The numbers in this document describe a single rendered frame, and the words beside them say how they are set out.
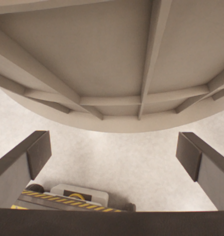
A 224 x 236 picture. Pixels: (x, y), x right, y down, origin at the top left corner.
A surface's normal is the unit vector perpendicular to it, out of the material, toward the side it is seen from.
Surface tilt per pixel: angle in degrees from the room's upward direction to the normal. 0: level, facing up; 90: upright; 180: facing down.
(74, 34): 90
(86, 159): 0
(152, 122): 0
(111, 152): 0
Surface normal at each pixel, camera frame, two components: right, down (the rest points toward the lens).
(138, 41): 0.04, 0.99
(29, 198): -0.13, -0.13
